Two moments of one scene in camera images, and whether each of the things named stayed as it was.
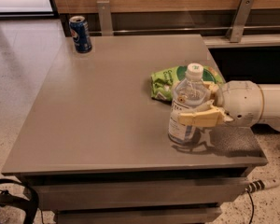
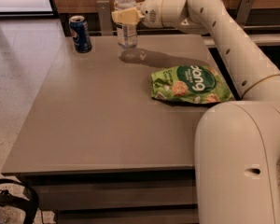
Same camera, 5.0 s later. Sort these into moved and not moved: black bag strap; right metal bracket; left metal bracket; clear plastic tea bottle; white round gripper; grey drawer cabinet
Moved: clear plastic tea bottle; white round gripper
Not moved: left metal bracket; black bag strap; grey drawer cabinet; right metal bracket
